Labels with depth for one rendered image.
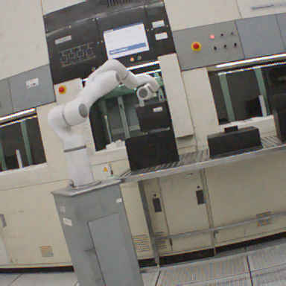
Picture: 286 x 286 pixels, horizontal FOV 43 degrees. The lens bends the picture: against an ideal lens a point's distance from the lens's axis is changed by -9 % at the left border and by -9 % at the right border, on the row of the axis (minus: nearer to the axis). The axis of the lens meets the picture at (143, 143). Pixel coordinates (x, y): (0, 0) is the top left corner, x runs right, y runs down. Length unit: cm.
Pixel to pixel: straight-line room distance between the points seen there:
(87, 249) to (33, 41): 162
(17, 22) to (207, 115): 157
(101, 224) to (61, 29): 148
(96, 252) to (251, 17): 177
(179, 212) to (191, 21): 128
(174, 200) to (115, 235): 79
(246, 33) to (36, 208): 195
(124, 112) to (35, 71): 102
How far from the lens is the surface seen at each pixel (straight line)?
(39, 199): 286
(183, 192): 258
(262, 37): 258
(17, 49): 291
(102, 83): 212
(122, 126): 350
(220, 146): 200
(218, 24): 257
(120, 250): 194
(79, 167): 189
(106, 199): 187
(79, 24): 273
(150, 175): 194
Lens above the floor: 101
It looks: 3 degrees down
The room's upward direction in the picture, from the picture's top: 12 degrees counter-clockwise
